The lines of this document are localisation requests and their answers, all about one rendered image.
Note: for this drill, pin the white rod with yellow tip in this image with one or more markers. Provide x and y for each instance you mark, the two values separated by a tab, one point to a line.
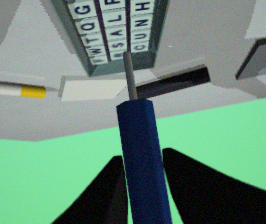
12	89

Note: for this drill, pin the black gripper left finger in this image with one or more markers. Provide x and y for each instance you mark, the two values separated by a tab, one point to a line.
104	201

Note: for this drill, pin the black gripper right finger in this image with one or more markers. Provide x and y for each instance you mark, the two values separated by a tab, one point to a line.
204	195

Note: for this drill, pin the letter keyboard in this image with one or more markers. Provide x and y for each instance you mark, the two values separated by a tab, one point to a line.
100	31

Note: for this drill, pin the dark blue stylus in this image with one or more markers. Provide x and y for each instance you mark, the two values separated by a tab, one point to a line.
142	156

